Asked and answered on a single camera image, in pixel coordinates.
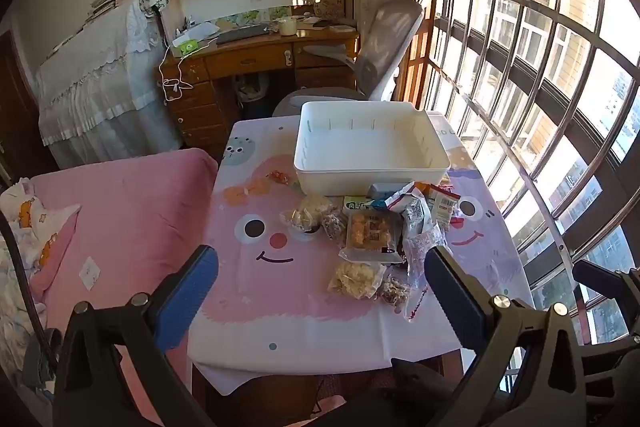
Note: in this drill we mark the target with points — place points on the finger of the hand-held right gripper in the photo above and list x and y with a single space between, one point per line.
600 277

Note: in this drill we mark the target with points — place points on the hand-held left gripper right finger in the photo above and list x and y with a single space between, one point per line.
450 302

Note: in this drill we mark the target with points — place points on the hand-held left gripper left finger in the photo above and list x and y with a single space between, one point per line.
190 292

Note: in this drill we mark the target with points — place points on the clear red label packet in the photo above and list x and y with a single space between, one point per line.
415 304

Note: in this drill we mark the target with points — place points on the clear nut bar packet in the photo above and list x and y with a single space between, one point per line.
395 289
334 225

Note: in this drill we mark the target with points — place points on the clear white printed packet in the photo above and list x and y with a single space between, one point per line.
422 247

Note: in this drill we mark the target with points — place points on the small red packet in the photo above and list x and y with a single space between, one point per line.
457 222

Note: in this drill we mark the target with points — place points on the clear rice crisp packet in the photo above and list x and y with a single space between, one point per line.
305 212
352 279

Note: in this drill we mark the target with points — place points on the beige red-edged packet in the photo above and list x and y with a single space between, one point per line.
444 202

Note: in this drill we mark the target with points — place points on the golden pastry packet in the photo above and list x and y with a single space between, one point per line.
372 232

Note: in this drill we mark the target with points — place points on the blue foil packet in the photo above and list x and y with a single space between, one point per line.
387 193

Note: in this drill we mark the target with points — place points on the green snack packet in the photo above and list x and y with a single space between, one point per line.
355 205

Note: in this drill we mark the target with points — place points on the white plastic bin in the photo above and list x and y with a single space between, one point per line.
370 142

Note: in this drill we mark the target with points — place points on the pink bed sheet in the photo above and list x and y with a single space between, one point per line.
140 217

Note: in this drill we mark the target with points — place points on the white paper tag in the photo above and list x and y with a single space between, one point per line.
90 273

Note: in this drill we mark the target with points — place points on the cartoon tablecloth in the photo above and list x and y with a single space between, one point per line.
300 307

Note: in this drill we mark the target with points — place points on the orange wrapped candy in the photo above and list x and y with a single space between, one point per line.
277 177

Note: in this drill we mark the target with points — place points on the printed pillow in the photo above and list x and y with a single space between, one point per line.
30 217

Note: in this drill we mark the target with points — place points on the waste bin with bag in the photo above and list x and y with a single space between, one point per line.
251 88

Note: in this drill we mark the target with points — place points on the metal window grille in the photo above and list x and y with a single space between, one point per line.
540 72

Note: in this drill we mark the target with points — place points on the wooden desk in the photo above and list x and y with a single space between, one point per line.
250 57

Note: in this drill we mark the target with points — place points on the green tissue box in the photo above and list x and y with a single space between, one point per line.
186 47

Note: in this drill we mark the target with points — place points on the dark keyboard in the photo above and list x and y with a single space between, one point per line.
242 34

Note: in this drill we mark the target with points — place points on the grey office chair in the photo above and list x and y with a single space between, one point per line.
385 37

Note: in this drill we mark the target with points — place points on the cream cup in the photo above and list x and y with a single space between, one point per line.
288 27

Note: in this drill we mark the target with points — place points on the floral picture board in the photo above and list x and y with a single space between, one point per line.
255 16

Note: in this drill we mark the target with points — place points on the stack of books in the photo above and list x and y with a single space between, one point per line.
107 2

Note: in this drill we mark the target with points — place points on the patterned box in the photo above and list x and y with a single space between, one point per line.
329 4

